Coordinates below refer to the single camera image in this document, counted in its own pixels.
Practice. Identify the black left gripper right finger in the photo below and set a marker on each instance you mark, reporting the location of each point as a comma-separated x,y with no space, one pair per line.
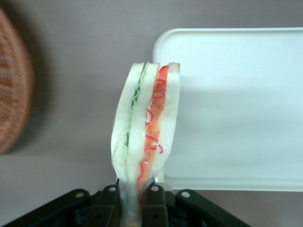
155,203

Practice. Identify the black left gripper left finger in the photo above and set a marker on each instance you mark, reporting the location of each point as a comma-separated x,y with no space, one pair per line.
106,203

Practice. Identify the beige plastic tray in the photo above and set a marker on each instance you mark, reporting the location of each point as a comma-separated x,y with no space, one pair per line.
236,106

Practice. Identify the triangle sandwich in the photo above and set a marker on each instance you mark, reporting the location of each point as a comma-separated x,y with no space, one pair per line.
142,142

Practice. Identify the round brown wicker basket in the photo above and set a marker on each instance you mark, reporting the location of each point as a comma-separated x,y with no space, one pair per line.
11,94

